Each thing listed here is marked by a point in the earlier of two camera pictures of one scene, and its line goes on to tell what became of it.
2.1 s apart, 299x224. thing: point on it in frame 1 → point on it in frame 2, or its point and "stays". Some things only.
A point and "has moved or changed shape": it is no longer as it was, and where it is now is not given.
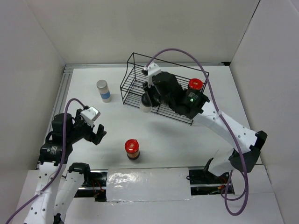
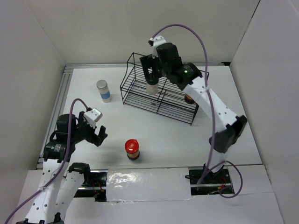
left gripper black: [92, 136] stays
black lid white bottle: [146, 105] has moved or changed shape
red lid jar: [131, 148] stays
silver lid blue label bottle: [105, 92] stays
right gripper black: [155, 103] → [147, 62]
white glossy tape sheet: [148, 184] stays
